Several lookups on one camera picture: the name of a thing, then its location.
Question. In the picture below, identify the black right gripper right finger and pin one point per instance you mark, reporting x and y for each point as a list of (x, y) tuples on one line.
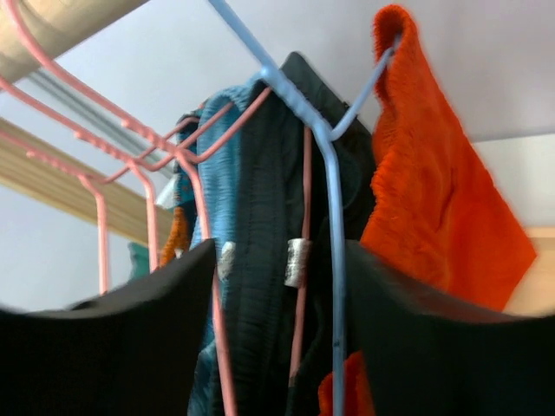
[(429, 353)]

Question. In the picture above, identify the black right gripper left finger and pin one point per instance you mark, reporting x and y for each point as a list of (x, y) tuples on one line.
[(132, 351)]

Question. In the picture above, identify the orange shorts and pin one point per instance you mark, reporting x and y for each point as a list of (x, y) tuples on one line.
[(438, 217)]

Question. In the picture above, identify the patterned colourful shorts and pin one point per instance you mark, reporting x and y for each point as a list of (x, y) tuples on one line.
[(184, 212)]

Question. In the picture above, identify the dark navy shorts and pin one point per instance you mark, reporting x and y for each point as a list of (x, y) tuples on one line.
[(259, 307)]

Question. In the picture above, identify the light blue shorts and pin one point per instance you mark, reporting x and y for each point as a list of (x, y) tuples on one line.
[(219, 177)]

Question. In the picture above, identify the wooden clothes rack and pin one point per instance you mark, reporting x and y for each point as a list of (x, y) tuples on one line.
[(59, 26)]

